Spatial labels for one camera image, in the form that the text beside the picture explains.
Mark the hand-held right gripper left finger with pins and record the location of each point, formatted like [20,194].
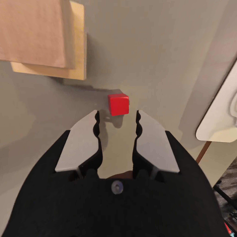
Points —
[78,148]

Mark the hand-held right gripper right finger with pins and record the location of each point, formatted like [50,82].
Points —
[156,148]

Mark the red wooden cube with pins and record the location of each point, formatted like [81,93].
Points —
[118,104]

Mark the large wooden cube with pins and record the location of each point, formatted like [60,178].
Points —
[79,44]

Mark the medium wooden cube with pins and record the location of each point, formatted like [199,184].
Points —
[33,33]

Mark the white folding stand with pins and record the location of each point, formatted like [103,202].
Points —
[218,118]

